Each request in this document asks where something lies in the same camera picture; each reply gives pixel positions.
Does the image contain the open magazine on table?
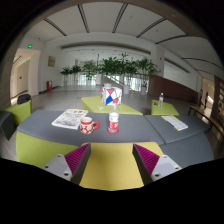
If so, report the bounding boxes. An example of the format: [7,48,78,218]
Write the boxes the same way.
[52,109,88,130]

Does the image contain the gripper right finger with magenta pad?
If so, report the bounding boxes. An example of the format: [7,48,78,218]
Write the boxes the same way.
[132,144,181,185]

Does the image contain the small distant water bottle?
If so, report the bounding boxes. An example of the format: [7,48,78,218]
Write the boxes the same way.
[158,93,164,107]

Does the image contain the red fire extinguisher box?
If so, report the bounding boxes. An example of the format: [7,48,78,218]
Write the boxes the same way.
[46,81,52,91]

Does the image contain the red and white mug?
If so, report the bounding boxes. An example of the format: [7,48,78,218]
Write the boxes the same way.
[80,117,99,134]

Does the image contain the wooden bench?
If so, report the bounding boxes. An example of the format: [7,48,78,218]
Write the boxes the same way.
[188,106,224,139]

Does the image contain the red round coaster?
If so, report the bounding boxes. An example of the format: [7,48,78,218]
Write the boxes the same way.
[107,128,119,134]

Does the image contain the yellow booklet on table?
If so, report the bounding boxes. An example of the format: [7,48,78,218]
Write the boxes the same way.
[163,115,188,131]

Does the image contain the row of potted plants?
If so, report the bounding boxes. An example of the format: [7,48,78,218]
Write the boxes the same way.
[60,53,157,87]

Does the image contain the wall picture frame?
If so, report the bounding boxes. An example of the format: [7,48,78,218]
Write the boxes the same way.
[48,56,56,67]

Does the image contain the green chair with black bag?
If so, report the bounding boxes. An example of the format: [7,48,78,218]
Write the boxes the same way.
[5,94,32,126]

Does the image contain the clear water bottle red label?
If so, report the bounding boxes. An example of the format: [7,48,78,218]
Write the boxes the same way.
[108,104,119,129]

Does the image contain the colourful geometric cube box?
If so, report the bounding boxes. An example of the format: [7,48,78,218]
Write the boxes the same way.
[101,87,122,106]

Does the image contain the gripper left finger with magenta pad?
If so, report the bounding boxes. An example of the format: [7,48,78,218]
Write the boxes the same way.
[42,143,91,185]

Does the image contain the wooden bookshelf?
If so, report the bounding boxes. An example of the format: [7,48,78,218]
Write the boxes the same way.
[212,77,224,123]

